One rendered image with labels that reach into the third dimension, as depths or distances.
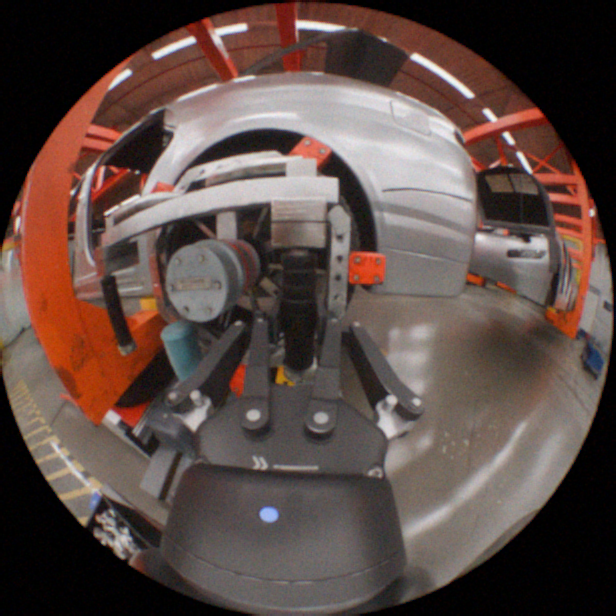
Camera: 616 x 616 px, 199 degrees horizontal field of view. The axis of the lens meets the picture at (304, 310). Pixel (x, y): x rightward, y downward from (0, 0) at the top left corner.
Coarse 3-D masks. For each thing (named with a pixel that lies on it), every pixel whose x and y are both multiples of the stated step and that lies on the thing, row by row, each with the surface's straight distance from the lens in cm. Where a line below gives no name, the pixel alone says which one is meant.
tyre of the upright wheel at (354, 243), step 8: (256, 152) 56; (344, 200) 50; (344, 208) 48; (352, 216) 49; (352, 224) 48; (352, 232) 48; (352, 240) 48; (352, 248) 48; (360, 248) 50; (352, 288) 50; (352, 296) 52; (216, 336) 62
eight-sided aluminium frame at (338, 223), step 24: (192, 168) 52; (216, 168) 48; (192, 192) 54; (336, 216) 39; (168, 240) 60; (336, 240) 39; (336, 264) 39; (336, 288) 40; (168, 312) 58; (336, 312) 42
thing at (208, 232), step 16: (192, 224) 64; (208, 224) 73; (256, 224) 51; (176, 240) 61; (192, 240) 69; (256, 240) 51; (272, 256) 54; (320, 272) 50; (272, 288) 51; (320, 288) 53; (256, 304) 54; (224, 320) 67; (240, 320) 69
